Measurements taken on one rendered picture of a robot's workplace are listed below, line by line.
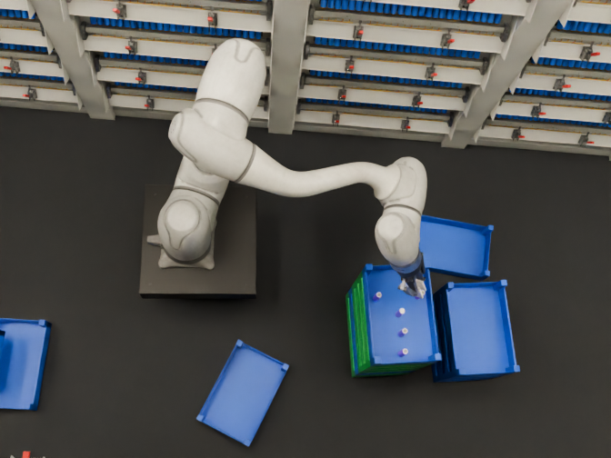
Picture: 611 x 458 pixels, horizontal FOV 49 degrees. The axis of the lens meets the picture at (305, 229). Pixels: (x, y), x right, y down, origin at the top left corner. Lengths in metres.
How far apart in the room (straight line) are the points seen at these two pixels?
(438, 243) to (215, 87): 1.36
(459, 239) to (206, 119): 1.42
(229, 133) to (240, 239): 0.81
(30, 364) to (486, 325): 1.58
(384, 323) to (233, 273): 0.52
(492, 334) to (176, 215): 1.11
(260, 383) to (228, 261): 0.48
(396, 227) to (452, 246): 0.98
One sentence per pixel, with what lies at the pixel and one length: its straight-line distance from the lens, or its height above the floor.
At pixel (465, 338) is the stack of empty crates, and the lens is 2.31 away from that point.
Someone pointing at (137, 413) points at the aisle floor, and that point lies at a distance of 2.46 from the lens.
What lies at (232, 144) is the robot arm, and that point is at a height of 1.07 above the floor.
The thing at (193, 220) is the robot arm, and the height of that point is 0.55.
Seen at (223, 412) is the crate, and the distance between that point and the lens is 2.43.
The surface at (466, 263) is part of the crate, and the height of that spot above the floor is 0.00.
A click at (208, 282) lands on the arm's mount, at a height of 0.28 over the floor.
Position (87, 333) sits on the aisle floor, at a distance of 2.53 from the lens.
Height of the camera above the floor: 2.43
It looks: 72 degrees down
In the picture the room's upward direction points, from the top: 14 degrees clockwise
